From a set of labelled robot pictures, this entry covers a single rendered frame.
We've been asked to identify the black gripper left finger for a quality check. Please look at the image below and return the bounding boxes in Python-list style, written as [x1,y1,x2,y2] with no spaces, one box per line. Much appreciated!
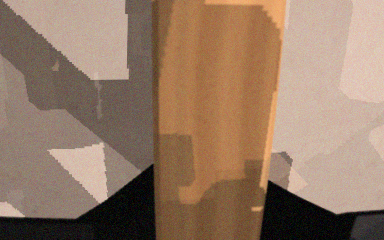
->
[0,164,156,240]

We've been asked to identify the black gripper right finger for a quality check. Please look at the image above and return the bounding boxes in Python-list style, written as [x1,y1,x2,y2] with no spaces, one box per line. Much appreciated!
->
[260,180,384,240]

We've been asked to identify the wooden side rail with metal hooks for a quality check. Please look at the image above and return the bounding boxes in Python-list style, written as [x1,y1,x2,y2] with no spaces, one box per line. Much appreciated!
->
[151,0,286,240]

